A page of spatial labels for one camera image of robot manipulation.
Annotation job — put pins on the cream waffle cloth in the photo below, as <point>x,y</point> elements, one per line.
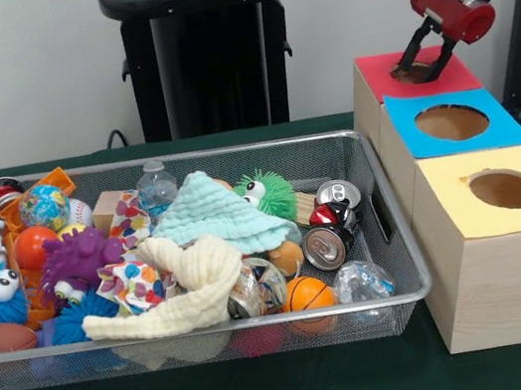
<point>193,272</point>

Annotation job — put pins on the blue green globe ball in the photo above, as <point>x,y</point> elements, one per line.
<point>43,208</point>

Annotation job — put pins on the silver drink can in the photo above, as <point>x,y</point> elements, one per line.
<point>325,246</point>

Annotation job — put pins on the polka dot fabric toy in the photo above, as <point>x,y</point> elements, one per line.
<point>134,283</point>

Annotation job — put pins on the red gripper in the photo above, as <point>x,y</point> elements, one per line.
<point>455,11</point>

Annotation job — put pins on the silver mesh bin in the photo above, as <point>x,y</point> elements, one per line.
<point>364,323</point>

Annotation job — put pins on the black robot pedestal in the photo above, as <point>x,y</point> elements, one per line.
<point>217,61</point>

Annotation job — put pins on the wooden box with three holes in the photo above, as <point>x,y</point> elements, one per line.
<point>510,292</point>

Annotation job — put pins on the green spiky monster toy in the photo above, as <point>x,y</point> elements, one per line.
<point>272,193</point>

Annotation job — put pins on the mint waffle cloth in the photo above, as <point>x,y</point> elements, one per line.
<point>213,213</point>

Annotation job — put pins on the orange toy basketball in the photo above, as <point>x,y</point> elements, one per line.
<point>306,293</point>

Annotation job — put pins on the purple spiky monster toy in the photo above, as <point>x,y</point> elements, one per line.
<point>79,254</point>

